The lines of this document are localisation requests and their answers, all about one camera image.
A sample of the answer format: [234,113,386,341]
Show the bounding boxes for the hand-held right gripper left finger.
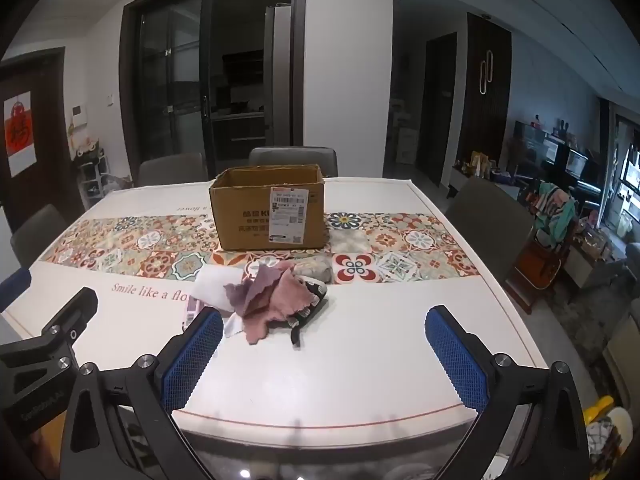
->
[60,307,226,480]

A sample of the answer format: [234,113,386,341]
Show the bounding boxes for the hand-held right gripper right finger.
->
[424,304,592,480]

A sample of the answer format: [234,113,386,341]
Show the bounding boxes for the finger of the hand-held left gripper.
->
[0,287,99,402]
[0,268,32,313]

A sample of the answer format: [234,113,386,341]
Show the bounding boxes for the small purple labelled packet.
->
[184,294,206,331]

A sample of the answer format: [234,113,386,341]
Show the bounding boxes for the white thin cloth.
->
[192,266,251,338]

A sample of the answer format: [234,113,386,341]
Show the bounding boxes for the pink plush cloth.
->
[245,260,313,346]

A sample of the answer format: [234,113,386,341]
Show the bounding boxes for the black white patterned oven mitt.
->
[270,280,329,347]

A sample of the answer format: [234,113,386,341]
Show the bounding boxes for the brown cardboard box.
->
[208,164,329,252]

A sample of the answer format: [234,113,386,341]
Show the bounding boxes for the grey dining chair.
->
[248,146,339,178]
[10,204,68,268]
[445,176,536,286]
[137,151,208,188]

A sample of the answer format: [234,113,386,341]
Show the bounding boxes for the floral printed table cover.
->
[0,175,551,461]

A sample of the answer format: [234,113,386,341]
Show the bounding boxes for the orange wooden chair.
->
[505,230,571,313]

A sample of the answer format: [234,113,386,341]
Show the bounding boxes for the dark brown entrance door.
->
[0,46,83,231]

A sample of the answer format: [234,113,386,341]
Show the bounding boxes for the white storage cart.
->
[75,152,108,198]

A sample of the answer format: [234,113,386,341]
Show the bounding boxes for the yellow plastic toy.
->
[582,395,636,466]

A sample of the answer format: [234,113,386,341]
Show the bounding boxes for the grey beige towel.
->
[291,255,333,285]

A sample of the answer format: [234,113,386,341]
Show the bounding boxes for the red and white door poster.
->
[4,91,37,177]

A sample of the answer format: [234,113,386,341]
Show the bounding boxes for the colourful clothes pile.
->
[535,182,576,248]

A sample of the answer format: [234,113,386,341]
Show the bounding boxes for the white low cabinet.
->
[447,164,531,203]

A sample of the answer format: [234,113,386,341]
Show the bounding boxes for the white stacked boxes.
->
[395,100,421,165]

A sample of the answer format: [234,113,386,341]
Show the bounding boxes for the dark framed glass sliding door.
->
[120,0,307,181]

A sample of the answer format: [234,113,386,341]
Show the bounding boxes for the dark interior door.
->
[417,32,458,186]

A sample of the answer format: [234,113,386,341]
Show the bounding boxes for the silver refrigerator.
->
[263,4,293,148]

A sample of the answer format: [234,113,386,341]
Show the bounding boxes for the dark wooden wall panel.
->
[460,12,513,181]

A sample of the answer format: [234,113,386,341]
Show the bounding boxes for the gold loop wall ornament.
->
[479,50,496,95]

